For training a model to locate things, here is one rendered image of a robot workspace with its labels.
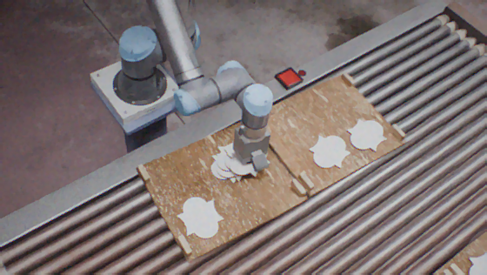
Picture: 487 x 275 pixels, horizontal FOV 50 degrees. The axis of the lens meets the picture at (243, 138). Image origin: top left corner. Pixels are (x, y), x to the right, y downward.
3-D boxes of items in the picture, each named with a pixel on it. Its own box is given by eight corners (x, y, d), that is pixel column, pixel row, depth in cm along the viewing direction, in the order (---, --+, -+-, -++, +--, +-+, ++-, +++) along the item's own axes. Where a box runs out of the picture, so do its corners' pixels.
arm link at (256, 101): (262, 76, 138) (280, 98, 134) (257, 102, 147) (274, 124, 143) (236, 86, 135) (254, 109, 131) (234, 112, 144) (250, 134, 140)
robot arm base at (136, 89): (112, 75, 184) (110, 55, 176) (152, 63, 190) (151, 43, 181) (127, 106, 177) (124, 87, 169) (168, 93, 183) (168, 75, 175)
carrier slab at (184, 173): (136, 170, 161) (135, 167, 160) (247, 121, 176) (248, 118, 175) (189, 264, 145) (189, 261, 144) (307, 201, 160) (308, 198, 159)
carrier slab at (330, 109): (248, 119, 177) (249, 117, 175) (341, 77, 192) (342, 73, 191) (310, 197, 161) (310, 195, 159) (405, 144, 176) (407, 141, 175)
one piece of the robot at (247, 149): (252, 151, 140) (247, 182, 153) (281, 140, 142) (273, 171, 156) (233, 119, 145) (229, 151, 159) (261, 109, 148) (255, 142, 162)
